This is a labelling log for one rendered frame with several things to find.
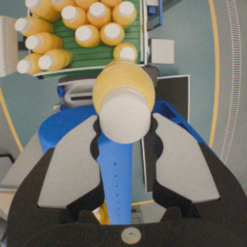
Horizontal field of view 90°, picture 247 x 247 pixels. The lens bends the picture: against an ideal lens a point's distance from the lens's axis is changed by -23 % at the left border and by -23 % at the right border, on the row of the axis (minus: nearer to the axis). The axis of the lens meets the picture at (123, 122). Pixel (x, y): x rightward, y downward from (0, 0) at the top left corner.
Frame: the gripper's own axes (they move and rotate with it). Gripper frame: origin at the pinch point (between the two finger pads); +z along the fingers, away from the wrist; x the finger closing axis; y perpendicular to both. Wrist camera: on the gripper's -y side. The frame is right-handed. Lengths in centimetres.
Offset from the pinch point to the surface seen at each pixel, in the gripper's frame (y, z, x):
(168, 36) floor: -9, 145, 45
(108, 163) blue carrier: 21.7, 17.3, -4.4
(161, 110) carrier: 60, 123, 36
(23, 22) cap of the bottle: -15.1, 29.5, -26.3
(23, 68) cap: -1.7, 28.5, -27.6
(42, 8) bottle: -18.9, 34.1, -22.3
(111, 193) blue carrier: 33.5, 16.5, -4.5
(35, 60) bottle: -3.0, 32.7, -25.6
